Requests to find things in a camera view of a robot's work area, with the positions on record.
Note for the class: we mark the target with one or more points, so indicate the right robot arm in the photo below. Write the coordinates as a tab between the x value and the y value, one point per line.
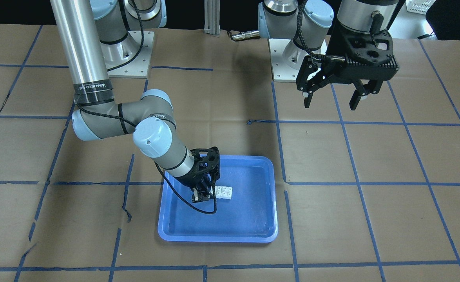
96	38

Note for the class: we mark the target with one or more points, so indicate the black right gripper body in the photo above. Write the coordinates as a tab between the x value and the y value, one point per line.
192	179

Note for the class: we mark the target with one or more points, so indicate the brown paper table cover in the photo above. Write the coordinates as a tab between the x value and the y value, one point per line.
365	195

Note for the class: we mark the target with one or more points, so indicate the aluminium frame post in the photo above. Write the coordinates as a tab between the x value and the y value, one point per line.
212	10

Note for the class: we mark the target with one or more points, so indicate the white smooth block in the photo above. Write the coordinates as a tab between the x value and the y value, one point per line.
216	191

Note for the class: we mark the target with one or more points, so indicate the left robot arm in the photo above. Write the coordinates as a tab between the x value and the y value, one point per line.
311	23

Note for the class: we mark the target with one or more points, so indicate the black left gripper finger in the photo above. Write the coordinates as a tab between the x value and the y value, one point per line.
308	94
363	90

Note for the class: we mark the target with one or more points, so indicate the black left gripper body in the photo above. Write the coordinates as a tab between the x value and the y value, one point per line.
337	50

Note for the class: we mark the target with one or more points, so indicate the blue plastic tray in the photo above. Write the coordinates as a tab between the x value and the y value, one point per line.
248	214

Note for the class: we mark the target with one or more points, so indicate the white studded block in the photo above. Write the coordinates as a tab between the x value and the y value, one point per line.
227	192

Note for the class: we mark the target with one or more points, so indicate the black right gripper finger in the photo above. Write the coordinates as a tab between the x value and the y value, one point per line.
213	179
200	196

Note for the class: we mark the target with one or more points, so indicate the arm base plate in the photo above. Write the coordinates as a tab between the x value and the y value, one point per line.
286	59
136	50

